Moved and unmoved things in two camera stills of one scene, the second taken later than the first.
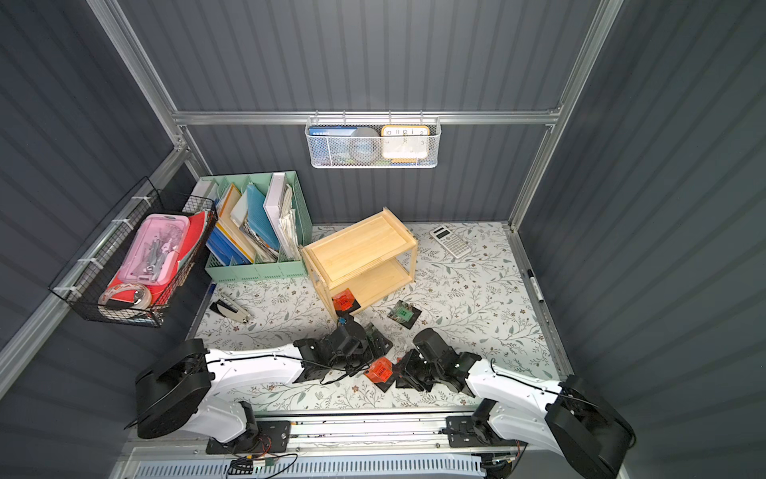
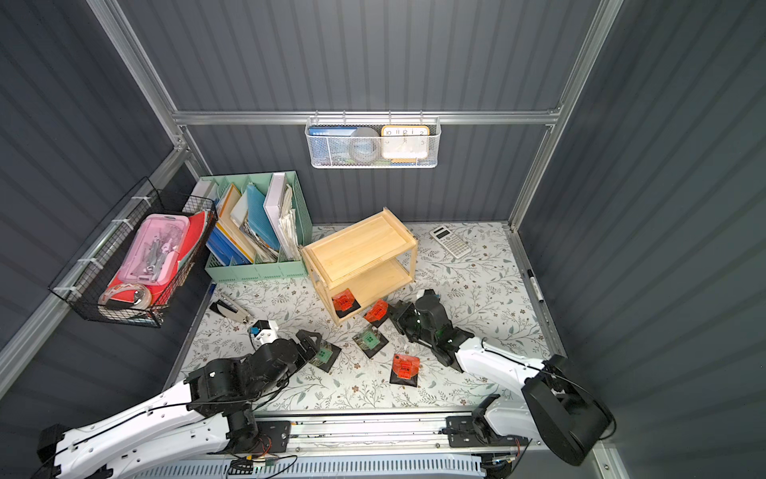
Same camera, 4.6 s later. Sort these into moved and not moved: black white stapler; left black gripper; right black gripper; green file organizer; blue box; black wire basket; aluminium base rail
Moved: left black gripper; right black gripper
Not moved: blue box; aluminium base rail; green file organizer; black white stapler; black wire basket
